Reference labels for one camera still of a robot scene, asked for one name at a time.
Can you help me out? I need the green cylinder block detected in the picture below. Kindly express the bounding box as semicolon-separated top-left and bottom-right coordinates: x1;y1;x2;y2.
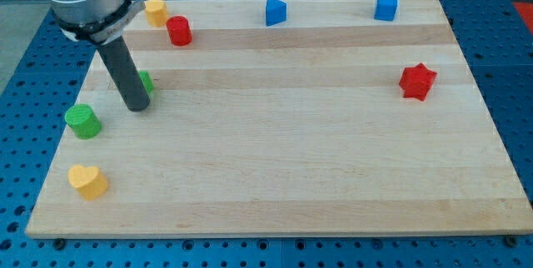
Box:
64;103;102;140

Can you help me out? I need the red cylinder block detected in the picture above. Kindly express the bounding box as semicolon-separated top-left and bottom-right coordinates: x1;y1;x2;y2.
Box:
166;16;192;46

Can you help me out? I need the blue triangle block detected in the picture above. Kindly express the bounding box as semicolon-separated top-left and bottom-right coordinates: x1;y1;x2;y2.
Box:
265;0;287;27

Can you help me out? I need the yellow heart block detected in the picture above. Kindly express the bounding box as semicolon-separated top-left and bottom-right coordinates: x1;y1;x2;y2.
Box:
67;165;109;201

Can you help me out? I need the blue cube block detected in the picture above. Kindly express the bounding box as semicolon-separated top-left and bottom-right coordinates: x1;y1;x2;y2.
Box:
374;0;398;21

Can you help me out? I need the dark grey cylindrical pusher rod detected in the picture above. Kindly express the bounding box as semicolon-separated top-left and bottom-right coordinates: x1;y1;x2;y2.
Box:
97;37;150;112

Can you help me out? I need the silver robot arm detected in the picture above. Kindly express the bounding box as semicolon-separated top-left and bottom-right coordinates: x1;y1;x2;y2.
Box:
48;0;150;112

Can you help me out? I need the wooden board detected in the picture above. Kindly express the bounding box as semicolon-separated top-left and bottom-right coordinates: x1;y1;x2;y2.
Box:
26;0;532;239

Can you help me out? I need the yellow hexagon block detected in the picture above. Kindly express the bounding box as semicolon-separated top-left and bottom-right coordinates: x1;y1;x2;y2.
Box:
144;0;168;27

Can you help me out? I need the green star block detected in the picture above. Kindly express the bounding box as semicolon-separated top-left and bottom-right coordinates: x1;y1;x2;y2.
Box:
138;71;154;95

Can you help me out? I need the red star block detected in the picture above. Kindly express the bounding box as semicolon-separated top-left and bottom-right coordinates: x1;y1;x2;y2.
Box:
399;63;437;102

